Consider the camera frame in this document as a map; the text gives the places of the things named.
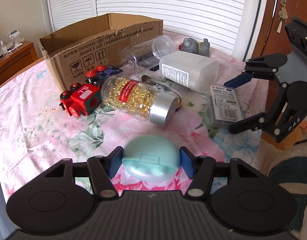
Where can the jar of golden capsules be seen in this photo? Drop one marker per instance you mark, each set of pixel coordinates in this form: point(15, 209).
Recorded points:
point(139, 100)

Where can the clear screw box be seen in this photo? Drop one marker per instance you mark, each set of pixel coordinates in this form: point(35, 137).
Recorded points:
point(225, 106)

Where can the white translucent plastic container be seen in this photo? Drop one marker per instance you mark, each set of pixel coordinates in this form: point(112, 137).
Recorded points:
point(193, 71)

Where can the black square device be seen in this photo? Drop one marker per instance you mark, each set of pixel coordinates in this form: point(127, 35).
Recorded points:
point(155, 68)

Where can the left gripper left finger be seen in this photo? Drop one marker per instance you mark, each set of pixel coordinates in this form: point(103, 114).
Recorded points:
point(102, 170)

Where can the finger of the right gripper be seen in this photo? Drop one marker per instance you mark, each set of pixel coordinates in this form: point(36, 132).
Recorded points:
point(246, 124)
point(263, 67)

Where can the cardboard box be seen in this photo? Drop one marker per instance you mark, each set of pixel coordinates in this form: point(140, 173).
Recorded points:
point(97, 41)

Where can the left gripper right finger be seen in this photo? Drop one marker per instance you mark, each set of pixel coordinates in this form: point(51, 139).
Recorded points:
point(200, 170)

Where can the pink floral table cloth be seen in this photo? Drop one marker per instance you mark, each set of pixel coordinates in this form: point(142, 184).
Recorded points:
point(35, 133)

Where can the wooden nightstand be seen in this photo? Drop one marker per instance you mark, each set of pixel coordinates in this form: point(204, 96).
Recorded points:
point(17, 60)

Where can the red toy train engine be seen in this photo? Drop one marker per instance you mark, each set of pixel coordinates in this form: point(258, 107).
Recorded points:
point(80, 99)

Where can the clear plastic jar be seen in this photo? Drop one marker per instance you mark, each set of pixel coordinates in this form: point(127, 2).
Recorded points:
point(147, 55)

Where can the grey elephant toy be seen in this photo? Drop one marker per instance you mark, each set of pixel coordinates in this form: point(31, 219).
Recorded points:
point(190, 45)

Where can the brown wooden door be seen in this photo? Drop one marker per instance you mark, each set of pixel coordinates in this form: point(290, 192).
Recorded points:
point(272, 37)

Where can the blue black toy train car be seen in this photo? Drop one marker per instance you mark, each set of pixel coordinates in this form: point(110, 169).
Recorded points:
point(98, 75)

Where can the mint green earbud case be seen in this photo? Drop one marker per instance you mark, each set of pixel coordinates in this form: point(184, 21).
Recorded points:
point(151, 158)

